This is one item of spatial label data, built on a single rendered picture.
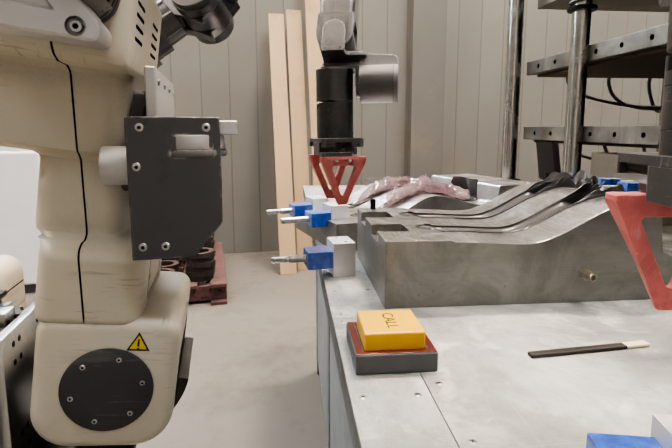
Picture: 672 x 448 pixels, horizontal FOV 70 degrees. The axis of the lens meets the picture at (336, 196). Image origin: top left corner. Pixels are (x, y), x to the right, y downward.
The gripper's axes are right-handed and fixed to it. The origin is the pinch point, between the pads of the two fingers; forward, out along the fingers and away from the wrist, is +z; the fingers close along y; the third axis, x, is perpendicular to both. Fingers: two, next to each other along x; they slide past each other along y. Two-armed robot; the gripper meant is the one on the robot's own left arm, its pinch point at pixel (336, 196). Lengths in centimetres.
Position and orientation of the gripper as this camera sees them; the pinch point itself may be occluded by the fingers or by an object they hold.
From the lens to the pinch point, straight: 76.2
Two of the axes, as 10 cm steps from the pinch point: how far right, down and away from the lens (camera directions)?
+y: -2.3, -1.2, 9.7
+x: -9.7, 0.4, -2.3
